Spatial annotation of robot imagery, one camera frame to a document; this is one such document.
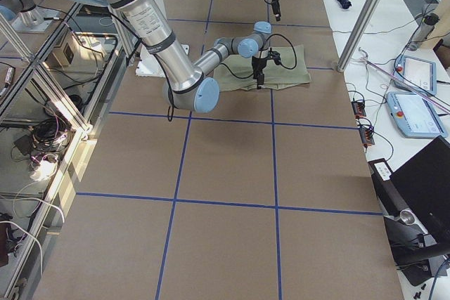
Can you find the olive green long-sleeve shirt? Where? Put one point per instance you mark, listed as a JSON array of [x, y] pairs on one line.
[[275, 76]]

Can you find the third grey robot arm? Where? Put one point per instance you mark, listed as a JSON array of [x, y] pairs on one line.
[[25, 16]]

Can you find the orange circuit board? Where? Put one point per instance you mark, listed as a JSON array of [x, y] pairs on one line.
[[366, 134], [358, 109]]

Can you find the reacher grabber stick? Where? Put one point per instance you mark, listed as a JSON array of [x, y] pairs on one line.
[[426, 95]]

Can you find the clear water bottle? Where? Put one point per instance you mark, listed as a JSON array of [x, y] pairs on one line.
[[425, 27]]

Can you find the far teach pendant tablet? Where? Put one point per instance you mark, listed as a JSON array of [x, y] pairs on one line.
[[420, 72]]

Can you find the teach pendant tablet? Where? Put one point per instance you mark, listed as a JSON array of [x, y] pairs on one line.
[[420, 72], [414, 116]]

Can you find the near teach pendant tablet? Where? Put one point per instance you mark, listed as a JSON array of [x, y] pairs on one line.
[[414, 116]]

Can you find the seated person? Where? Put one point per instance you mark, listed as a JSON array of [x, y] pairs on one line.
[[443, 53]]

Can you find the black laptop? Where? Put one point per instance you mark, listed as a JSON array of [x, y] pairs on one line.
[[421, 185]]

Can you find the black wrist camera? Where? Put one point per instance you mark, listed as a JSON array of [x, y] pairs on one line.
[[274, 56]]

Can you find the aluminium frame post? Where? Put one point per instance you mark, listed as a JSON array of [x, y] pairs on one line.
[[357, 32]]

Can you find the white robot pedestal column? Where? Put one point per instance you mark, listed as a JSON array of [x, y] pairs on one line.
[[154, 57]]

